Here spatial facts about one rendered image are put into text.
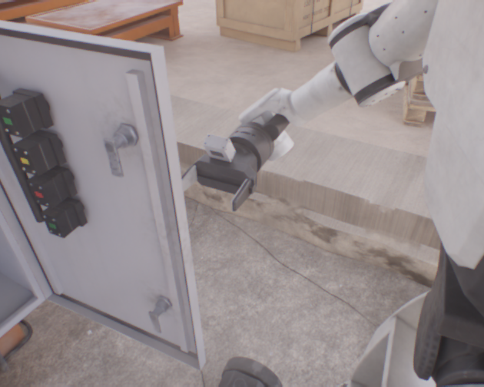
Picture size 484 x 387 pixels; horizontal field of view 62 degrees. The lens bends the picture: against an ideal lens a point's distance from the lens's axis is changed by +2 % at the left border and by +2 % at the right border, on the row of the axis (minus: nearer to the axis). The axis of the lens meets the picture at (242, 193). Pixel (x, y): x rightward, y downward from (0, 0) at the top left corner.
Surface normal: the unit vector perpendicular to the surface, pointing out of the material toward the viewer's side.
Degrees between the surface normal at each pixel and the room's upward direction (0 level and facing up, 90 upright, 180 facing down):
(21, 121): 90
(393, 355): 28
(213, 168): 90
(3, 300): 0
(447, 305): 3
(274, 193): 90
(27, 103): 90
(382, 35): 99
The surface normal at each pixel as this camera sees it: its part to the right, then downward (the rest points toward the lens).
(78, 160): -0.44, 0.55
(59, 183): 0.90, 0.25
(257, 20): -0.63, 0.48
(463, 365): -0.68, -0.72
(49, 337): -0.02, -0.79
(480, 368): -0.48, -0.80
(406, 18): -0.88, 0.40
